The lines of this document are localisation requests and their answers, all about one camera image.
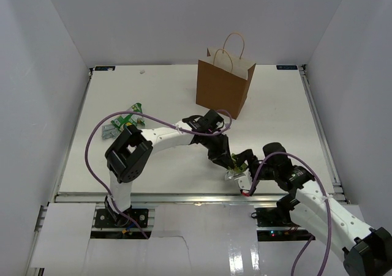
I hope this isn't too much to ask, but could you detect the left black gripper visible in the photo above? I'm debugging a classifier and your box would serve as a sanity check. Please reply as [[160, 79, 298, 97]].
[[201, 130, 233, 170]]

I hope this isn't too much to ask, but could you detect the small green snack packet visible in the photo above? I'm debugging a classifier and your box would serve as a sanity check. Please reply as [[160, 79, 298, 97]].
[[224, 154, 247, 181]]

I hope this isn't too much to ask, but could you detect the large green snack bag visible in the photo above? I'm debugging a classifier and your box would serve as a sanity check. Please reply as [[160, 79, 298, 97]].
[[111, 102, 145, 130]]

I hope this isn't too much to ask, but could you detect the silver snack packet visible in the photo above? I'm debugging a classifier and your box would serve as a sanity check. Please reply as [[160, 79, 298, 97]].
[[101, 124, 121, 140]]

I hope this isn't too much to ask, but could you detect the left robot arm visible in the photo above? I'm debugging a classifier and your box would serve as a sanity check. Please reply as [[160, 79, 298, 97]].
[[105, 110, 235, 226]]

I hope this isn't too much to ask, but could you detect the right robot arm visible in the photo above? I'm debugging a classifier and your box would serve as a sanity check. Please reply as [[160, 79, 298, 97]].
[[232, 143, 391, 275]]

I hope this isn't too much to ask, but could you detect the brown paper bag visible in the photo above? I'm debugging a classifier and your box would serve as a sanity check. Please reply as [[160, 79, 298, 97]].
[[195, 32, 256, 119]]

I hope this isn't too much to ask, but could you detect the right blue corner label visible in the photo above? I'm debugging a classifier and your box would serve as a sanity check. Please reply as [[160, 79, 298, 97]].
[[276, 65, 298, 70]]

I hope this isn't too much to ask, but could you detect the blue corner label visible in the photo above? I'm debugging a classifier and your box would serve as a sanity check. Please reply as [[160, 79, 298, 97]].
[[94, 65, 116, 71], [276, 65, 298, 70]]

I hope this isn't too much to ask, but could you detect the left blue corner label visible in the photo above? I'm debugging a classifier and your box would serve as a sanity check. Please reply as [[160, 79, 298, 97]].
[[94, 65, 116, 71]]

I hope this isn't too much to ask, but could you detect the aluminium front rail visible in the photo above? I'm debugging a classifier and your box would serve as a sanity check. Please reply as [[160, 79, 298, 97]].
[[55, 193, 284, 204]]

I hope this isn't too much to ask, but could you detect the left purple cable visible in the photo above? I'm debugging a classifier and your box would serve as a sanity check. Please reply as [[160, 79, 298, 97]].
[[85, 109, 233, 239]]

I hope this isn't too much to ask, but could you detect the purple cable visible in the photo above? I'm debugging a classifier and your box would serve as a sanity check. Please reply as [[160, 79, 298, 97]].
[[85, 109, 233, 239], [249, 152, 334, 276]]

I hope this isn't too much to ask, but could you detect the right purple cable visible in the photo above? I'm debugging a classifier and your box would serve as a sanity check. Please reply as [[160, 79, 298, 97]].
[[249, 152, 334, 276]]

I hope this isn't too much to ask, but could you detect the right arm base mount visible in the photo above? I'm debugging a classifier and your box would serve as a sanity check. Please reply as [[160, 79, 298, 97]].
[[251, 195, 312, 242]]

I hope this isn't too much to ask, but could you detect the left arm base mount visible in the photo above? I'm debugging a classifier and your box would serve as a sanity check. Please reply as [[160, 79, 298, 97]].
[[91, 200, 151, 240]]

